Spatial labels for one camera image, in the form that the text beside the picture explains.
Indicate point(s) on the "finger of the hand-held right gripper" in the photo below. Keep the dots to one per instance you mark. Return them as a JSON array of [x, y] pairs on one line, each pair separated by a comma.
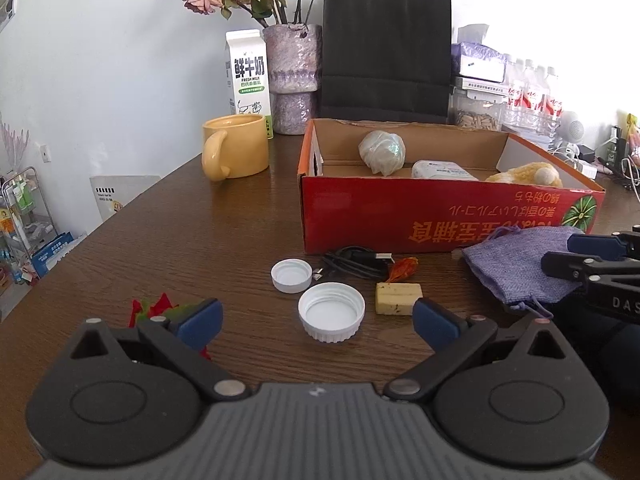
[[595, 247], [565, 264]]

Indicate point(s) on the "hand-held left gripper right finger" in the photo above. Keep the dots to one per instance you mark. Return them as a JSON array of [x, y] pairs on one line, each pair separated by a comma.
[[435, 325]]

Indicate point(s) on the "flat white box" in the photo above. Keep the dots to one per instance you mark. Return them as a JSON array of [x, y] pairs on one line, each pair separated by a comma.
[[480, 86]]

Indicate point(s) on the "white paper pamphlet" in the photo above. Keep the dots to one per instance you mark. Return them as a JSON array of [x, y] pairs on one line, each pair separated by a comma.
[[125, 195]]

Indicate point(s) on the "red green fabric flower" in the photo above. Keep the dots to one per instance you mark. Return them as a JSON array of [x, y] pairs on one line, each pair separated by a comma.
[[150, 307]]

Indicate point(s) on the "yellow ceramic mug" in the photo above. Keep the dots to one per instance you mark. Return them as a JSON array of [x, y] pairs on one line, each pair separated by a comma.
[[240, 147]]

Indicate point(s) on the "small white bottle cap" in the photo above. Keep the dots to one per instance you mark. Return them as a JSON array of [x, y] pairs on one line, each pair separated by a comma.
[[291, 276]]

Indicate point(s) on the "clear jar of seeds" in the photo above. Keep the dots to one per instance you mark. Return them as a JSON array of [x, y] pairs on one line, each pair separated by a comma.
[[477, 115]]

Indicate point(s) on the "red cardboard box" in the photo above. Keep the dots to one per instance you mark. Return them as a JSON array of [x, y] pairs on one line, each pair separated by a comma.
[[400, 210]]

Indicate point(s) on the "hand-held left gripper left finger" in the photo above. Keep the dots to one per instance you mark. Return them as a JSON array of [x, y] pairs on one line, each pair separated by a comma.
[[200, 325]]

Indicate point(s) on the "large ridged white cap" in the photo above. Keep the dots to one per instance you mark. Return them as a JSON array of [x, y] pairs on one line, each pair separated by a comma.
[[331, 312]]

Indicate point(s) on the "small spray bottle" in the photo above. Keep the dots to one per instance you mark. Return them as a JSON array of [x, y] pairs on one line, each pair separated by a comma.
[[615, 145]]

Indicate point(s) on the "yellow pink snack bag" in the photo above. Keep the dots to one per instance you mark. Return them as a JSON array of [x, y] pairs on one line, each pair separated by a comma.
[[634, 127]]

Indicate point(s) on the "purple tissue pack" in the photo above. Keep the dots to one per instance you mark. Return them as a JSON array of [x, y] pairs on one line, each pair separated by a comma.
[[477, 57]]

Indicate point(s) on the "purple textured vase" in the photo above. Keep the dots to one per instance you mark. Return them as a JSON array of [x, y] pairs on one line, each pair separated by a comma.
[[292, 70]]

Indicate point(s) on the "white milk carton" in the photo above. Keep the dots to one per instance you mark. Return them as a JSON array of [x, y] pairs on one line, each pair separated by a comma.
[[250, 75]]

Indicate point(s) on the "white round desk gadget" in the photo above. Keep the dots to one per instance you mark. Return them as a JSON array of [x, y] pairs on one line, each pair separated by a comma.
[[572, 127]]

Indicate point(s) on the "clear plastic bag bundle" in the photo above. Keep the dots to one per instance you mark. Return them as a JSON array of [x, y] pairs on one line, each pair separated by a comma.
[[382, 152]]

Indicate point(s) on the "pale yellow block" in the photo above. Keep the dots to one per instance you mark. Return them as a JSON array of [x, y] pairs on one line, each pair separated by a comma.
[[397, 299]]

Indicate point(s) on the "clear plastic container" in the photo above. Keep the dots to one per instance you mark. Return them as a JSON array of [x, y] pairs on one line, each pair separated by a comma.
[[442, 170]]

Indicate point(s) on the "white yellow plush toy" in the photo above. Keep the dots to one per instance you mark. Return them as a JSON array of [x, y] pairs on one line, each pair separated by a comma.
[[525, 175]]

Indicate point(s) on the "black paper bag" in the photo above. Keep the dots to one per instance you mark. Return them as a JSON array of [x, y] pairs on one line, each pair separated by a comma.
[[385, 55]]

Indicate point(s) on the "blue white carton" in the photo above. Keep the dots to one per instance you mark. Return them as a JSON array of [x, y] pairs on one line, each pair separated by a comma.
[[55, 255]]

